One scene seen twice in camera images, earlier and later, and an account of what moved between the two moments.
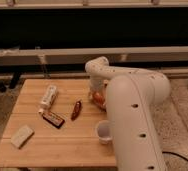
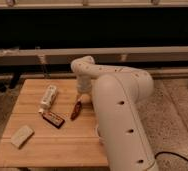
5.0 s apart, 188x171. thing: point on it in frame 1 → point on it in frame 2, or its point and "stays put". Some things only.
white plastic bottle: x=47 y=99 stays put
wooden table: x=53 y=124 stays put
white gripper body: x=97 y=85 → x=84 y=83
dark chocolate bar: x=53 y=119 stays put
